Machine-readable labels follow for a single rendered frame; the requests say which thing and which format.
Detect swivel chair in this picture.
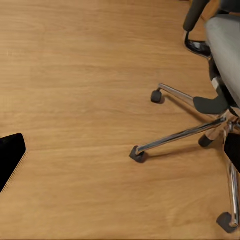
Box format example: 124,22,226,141
129,0,240,233

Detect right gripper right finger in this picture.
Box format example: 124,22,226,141
224,133,240,173

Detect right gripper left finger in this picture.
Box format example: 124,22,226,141
0,133,26,193

